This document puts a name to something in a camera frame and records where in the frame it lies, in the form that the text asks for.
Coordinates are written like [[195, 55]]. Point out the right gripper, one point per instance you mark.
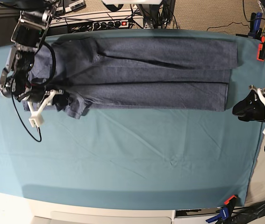
[[62, 102]]

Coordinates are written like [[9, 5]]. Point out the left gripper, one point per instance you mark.
[[250, 109]]

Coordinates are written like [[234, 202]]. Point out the blue-grey T-shirt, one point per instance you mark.
[[146, 73]]

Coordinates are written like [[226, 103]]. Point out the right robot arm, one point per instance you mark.
[[28, 38]]

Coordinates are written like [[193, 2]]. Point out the orange black clamp top right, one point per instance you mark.
[[261, 50]]

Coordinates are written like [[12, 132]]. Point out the blue clamp top right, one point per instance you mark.
[[255, 21]]

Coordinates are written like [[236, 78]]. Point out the teal table cloth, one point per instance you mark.
[[136, 159]]

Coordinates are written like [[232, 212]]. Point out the blue orange clamp bottom right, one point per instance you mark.
[[225, 212]]

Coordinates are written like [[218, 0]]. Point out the black plastic bag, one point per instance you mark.
[[249, 214]]

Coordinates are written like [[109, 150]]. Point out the black power strip red switch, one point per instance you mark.
[[96, 26]]

